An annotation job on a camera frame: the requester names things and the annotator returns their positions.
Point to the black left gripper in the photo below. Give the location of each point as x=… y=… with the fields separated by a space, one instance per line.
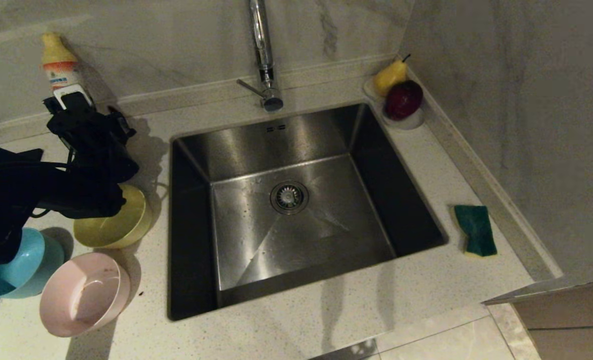
x=94 y=142

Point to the orange dish soap bottle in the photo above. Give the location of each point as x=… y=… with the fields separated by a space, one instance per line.
x=59 y=70

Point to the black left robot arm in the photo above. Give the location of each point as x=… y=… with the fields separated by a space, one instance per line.
x=6 y=190

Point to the stainless steel sink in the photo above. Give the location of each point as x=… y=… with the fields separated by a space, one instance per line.
x=256 y=235

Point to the metal sink drain strainer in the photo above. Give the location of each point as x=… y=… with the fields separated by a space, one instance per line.
x=289 y=198

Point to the green and yellow sponge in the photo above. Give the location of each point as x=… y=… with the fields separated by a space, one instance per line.
x=476 y=230

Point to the yellow plastic bowl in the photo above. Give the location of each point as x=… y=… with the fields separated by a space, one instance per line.
x=121 y=230

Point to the blue plastic bowl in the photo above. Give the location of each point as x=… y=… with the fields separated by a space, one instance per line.
x=26 y=265

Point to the pink plastic bowl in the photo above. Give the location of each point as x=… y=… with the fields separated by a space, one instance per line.
x=81 y=295

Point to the chrome faucet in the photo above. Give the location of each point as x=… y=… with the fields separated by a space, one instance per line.
x=261 y=50

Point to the yellow pear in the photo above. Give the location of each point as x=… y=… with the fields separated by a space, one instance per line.
x=389 y=77

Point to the dark red apple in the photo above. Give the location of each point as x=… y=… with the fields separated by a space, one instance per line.
x=403 y=100

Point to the small white dish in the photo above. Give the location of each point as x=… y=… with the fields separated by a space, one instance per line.
x=409 y=125

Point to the beige wooden cabinet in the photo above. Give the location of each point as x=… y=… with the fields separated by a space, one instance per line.
x=571 y=315

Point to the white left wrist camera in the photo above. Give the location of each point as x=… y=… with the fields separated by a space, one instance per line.
x=71 y=95

